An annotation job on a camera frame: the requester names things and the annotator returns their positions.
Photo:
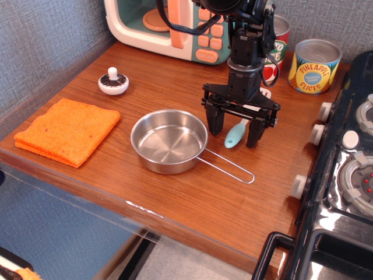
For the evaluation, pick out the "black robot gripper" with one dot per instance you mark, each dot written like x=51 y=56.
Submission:
x=242 y=88

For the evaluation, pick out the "white spatula teal handle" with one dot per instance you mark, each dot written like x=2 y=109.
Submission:
x=235 y=135

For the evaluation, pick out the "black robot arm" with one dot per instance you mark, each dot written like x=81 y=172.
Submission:
x=252 y=37

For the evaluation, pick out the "folded orange cloth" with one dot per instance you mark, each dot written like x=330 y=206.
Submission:
x=69 y=132

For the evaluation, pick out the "tomato sauce can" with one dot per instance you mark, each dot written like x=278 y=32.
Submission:
x=282 y=30

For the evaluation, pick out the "small steel saucepan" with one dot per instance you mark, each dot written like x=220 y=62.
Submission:
x=172 y=141

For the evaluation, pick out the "white stove knob middle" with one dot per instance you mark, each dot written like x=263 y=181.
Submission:
x=316 y=134

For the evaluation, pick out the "white stove knob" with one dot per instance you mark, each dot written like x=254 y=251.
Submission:
x=298 y=186
x=316 y=134
x=324 y=111

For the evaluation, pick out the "white stove knob lower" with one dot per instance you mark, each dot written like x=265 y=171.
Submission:
x=298 y=186

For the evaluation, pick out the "white stove knob upper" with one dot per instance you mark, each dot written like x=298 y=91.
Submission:
x=324 y=111

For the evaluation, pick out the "pineapple slices can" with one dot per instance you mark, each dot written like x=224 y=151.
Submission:
x=314 y=66

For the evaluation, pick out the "white round stove button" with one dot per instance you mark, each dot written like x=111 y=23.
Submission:
x=350 y=139

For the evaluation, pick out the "grey stove burner rear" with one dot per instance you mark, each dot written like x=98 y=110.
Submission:
x=364 y=122

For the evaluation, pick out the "grey stove burner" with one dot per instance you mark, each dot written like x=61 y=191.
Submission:
x=364 y=122
x=355 y=182

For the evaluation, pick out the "white toy mushroom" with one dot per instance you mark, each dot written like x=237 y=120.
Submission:
x=113 y=83

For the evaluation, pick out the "grey stove burner front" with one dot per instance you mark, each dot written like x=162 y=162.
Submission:
x=355 y=182

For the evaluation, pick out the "toy microwave teal and cream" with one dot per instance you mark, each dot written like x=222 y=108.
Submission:
x=138 y=24

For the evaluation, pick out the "black toy stove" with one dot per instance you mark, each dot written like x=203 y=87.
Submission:
x=333 y=239

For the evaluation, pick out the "orange fuzzy object corner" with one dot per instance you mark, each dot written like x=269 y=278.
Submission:
x=28 y=274

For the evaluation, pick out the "black oven door handle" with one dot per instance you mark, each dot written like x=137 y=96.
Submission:
x=273 y=241

